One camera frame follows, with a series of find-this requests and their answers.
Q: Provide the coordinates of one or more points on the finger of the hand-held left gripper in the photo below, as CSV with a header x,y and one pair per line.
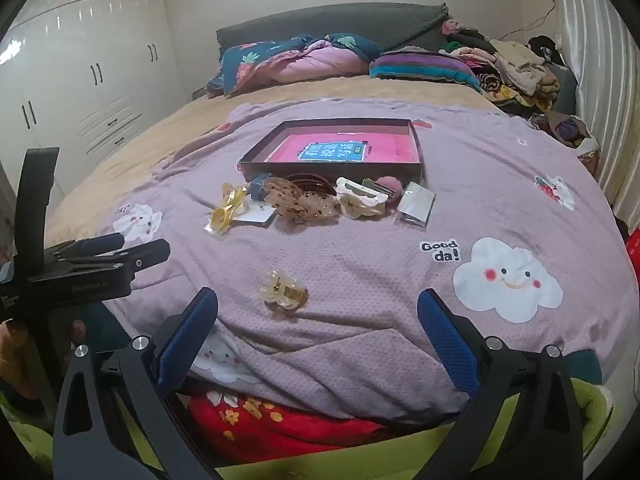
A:
x,y
145,255
100,243

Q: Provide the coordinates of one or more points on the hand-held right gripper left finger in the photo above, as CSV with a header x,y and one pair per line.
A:
x,y
185,342

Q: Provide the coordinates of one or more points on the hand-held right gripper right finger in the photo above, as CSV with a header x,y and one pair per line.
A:
x,y
447,345

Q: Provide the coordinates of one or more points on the yellow hair claw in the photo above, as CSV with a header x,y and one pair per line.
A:
x,y
222,215

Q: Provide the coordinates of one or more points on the pearl flower hair accessory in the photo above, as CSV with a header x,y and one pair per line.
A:
x,y
282,290

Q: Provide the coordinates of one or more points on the white earring card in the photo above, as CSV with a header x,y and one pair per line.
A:
x,y
257,216

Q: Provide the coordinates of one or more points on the small clear plastic packet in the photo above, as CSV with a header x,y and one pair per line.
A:
x,y
415,205

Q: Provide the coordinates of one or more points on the beige lace scrunchie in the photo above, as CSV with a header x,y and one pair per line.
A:
x,y
300,207

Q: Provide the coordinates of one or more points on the white hair claw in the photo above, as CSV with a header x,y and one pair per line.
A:
x,y
357,205

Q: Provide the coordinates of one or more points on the shallow cardboard box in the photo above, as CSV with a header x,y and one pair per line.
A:
x,y
330,167

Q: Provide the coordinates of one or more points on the person's left hand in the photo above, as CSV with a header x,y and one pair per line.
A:
x,y
10,360

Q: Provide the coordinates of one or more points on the purple printed blanket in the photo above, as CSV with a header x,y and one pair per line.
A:
x,y
360,270

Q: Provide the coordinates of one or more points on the red flowered cloth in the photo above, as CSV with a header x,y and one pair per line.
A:
x,y
280,430

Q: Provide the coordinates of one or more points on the white wardrobe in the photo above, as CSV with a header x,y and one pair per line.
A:
x,y
75,70

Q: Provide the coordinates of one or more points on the green cloth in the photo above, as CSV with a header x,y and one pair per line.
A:
x,y
350,465

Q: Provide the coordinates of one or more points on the pink pompom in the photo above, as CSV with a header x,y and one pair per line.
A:
x,y
397,189

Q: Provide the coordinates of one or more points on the dark brown hair clip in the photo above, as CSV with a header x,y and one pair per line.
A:
x,y
315,183

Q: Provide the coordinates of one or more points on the strawberry print quilt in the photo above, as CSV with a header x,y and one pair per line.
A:
x,y
310,62

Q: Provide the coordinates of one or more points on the striped pillow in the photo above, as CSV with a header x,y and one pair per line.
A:
x,y
420,67

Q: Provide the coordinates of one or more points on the pile of clothes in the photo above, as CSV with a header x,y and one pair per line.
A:
x,y
520,70

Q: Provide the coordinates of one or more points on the grey headboard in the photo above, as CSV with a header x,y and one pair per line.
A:
x,y
320,22

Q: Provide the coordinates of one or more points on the white curtain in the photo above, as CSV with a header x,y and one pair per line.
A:
x,y
595,60

